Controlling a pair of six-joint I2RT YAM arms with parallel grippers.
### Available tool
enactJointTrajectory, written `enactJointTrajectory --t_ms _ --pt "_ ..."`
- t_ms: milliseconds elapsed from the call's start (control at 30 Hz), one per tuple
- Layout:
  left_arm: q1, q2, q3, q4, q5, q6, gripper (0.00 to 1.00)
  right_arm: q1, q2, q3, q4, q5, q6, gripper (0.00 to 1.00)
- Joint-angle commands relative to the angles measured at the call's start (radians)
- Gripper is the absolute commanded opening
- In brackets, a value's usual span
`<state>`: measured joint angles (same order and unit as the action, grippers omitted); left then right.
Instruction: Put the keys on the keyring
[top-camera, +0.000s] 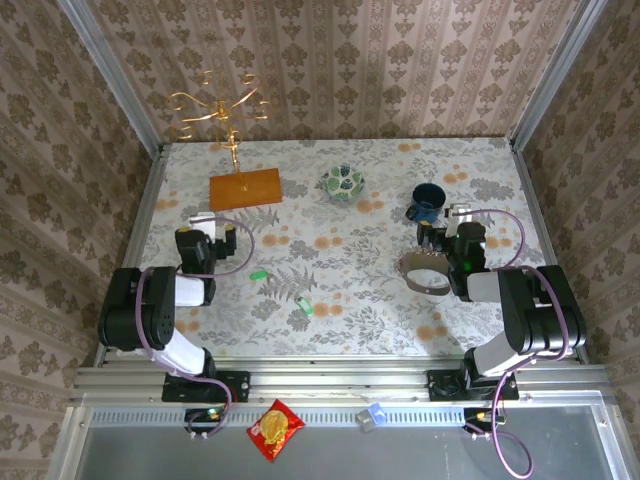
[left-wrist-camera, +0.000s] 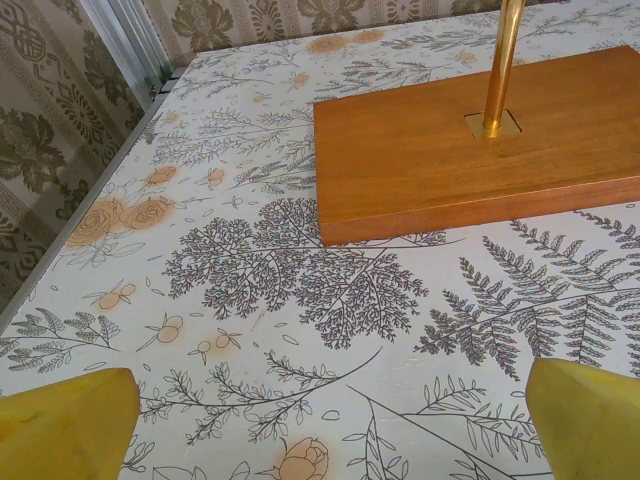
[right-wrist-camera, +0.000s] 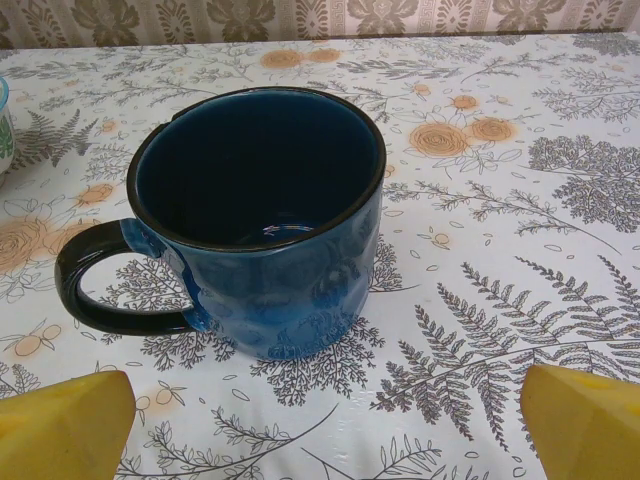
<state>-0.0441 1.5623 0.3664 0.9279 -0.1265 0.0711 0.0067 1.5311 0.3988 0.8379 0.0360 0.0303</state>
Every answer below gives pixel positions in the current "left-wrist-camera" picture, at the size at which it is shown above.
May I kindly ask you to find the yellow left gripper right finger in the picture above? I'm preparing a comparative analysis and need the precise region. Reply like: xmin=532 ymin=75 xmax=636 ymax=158
xmin=528 ymin=357 xmax=640 ymax=480

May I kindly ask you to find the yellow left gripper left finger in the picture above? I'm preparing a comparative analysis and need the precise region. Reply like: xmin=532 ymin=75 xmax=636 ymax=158
xmin=0 ymin=367 xmax=140 ymax=480

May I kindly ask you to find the gold hook stand, wooden base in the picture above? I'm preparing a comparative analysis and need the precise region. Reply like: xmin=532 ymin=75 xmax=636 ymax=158
xmin=313 ymin=0 xmax=640 ymax=247

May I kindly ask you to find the aluminium table side rail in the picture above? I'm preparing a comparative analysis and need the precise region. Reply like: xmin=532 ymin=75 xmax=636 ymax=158
xmin=0 ymin=74 xmax=176 ymax=334

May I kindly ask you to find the aluminium frame post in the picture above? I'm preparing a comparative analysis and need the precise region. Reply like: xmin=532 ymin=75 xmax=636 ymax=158
xmin=79 ymin=0 xmax=176 ymax=101

